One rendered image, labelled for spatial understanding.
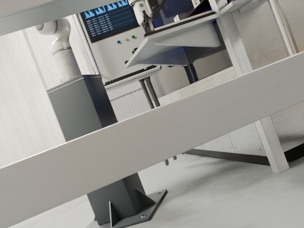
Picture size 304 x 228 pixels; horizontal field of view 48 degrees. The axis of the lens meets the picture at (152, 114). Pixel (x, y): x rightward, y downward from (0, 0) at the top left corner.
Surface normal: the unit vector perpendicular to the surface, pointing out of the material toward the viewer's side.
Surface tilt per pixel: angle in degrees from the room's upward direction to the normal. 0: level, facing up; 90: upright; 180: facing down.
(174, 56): 90
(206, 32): 90
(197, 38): 90
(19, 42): 90
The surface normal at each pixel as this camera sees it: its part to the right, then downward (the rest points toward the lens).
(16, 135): -0.25, 0.12
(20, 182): 0.23, -0.07
